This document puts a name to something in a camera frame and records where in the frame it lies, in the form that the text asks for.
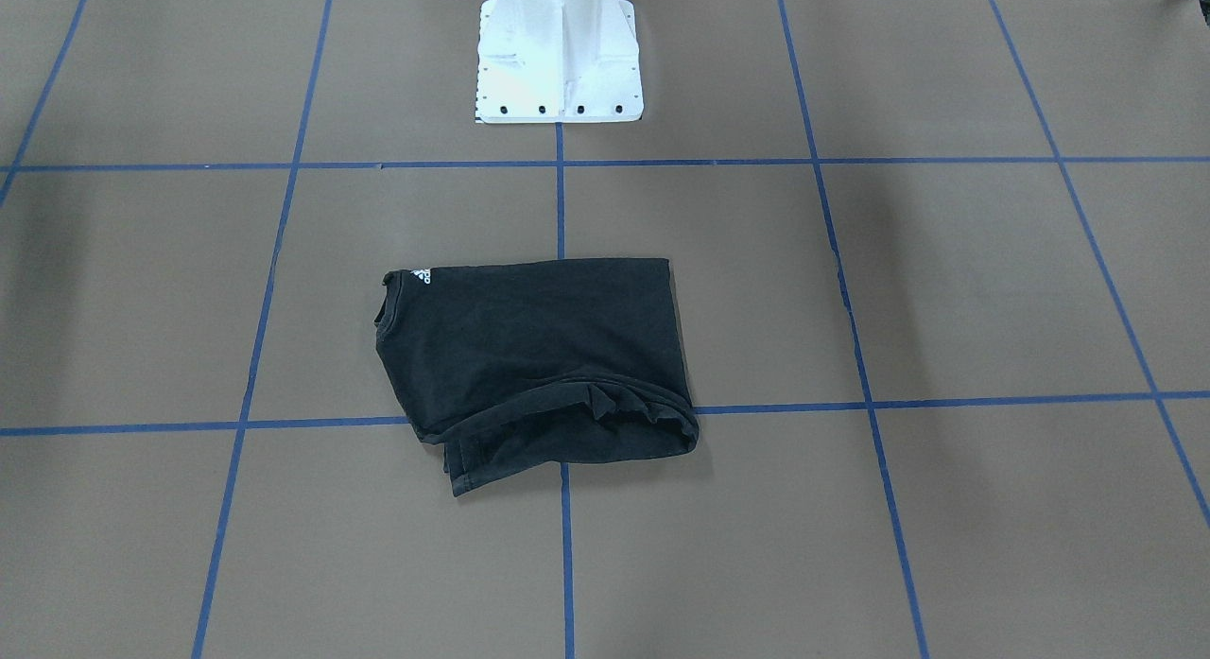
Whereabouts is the black graphic t-shirt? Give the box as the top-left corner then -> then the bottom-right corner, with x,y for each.
374,258 -> 701,496

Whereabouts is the blue tape line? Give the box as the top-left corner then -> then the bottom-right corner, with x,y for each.
554,122 -> 578,658

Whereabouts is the brown paper table cover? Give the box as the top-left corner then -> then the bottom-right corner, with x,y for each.
2,0 -> 1208,658

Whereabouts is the blue tape line crosswise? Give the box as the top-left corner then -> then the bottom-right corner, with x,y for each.
1,391 -> 1209,438

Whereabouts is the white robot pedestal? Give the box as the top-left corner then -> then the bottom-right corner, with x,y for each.
476,0 -> 645,125

